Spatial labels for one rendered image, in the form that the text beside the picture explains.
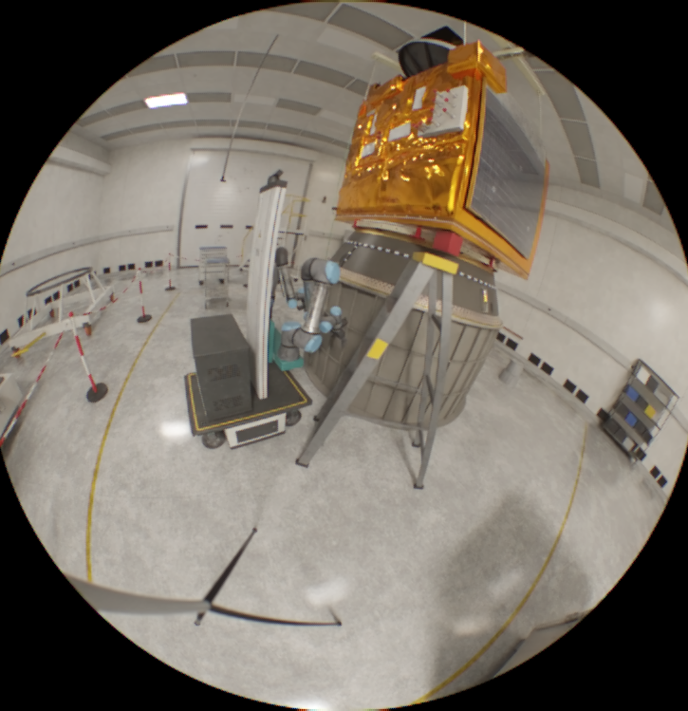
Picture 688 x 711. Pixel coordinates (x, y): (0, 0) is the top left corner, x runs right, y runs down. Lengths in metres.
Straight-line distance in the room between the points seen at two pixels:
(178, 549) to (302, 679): 1.02
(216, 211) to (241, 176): 1.61
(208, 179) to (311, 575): 9.96
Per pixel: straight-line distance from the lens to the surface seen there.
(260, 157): 9.79
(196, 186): 9.59
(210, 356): 1.30
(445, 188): 1.65
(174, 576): 1.63
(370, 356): 1.07
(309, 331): 1.26
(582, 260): 6.95
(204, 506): 1.66
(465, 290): 1.93
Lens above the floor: 1.48
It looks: 29 degrees down
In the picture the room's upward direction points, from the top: 13 degrees clockwise
